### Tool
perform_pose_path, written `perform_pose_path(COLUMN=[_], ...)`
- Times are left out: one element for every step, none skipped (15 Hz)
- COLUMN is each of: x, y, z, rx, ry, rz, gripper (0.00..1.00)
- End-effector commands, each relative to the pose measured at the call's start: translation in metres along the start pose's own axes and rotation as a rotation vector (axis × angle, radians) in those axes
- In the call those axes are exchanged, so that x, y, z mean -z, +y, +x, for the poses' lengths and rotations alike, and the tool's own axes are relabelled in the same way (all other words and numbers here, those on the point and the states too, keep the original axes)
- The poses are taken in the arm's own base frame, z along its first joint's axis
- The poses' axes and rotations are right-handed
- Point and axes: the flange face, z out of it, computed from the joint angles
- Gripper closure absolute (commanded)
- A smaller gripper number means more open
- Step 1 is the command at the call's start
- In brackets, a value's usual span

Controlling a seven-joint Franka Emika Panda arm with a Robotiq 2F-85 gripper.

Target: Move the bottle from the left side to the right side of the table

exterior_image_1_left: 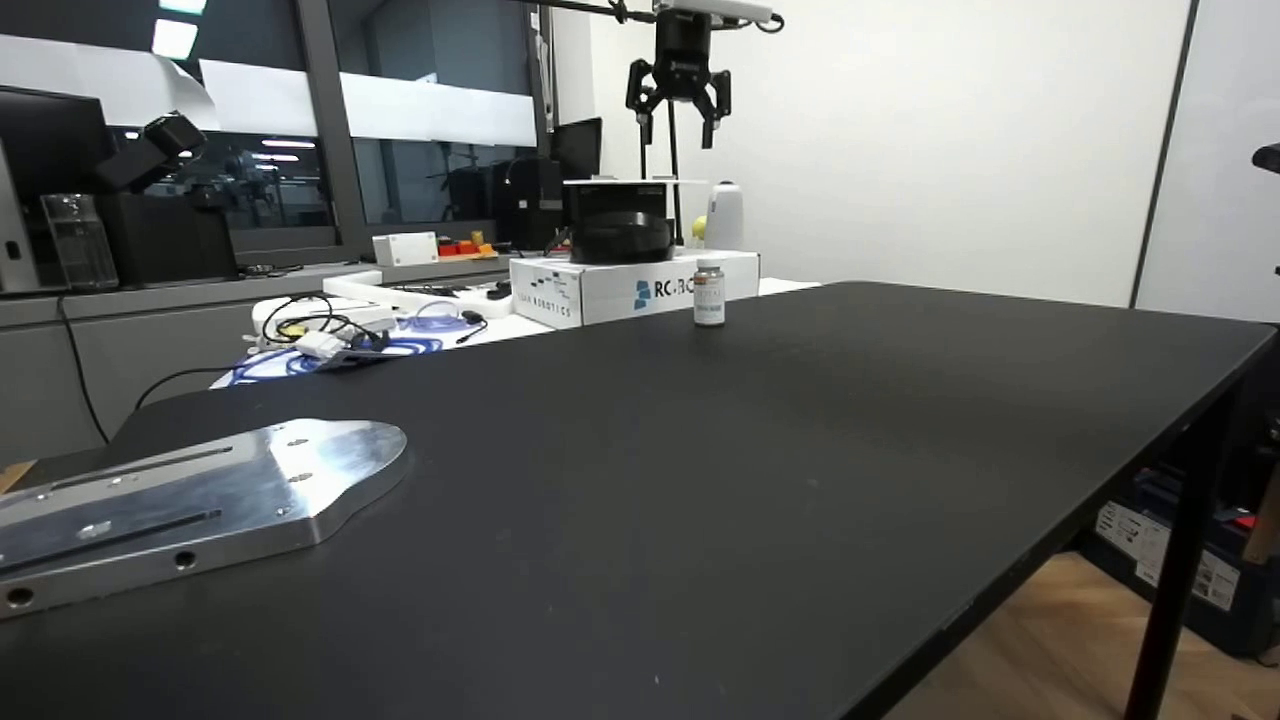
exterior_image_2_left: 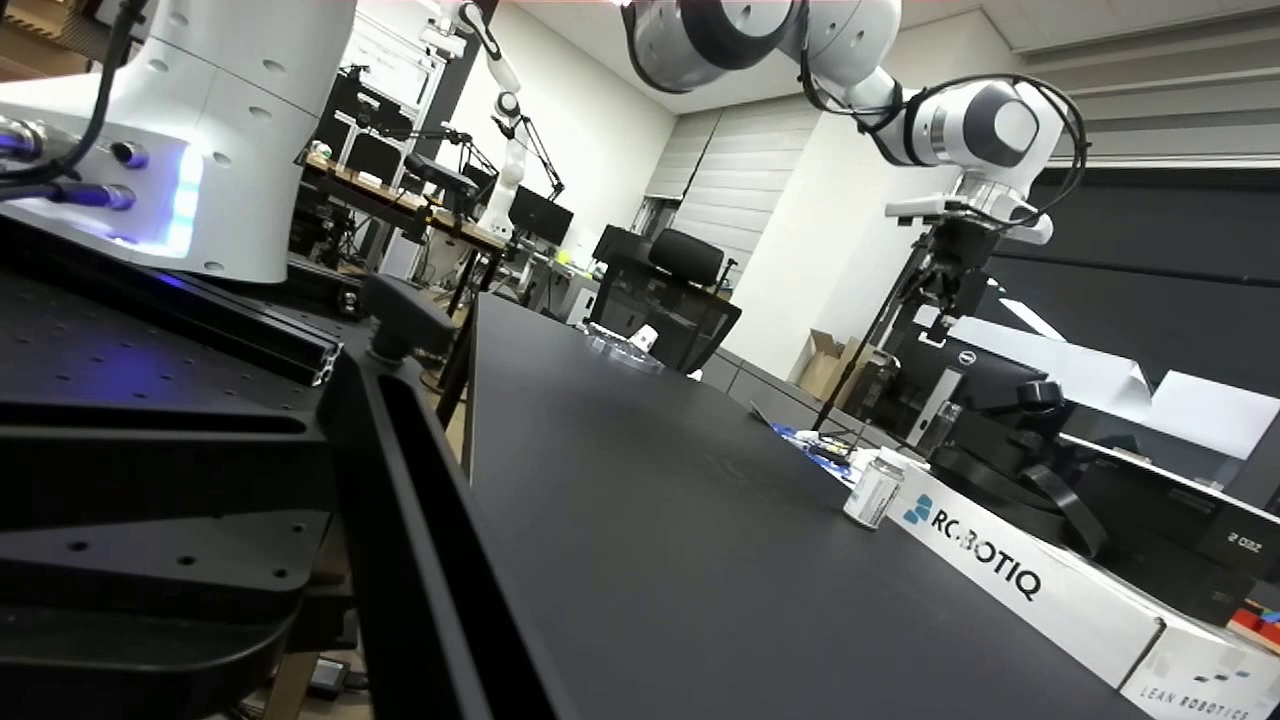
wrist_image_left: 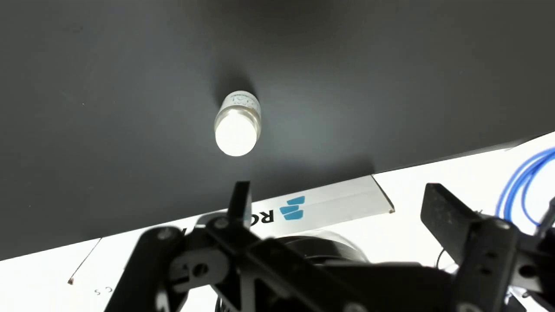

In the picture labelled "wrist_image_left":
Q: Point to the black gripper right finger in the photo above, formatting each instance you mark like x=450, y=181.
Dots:
x=497, y=260

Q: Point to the white Robotiq cardboard box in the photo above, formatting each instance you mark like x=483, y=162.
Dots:
x=335, y=202

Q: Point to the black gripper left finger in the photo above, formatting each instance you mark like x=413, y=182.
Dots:
x=231, y=266

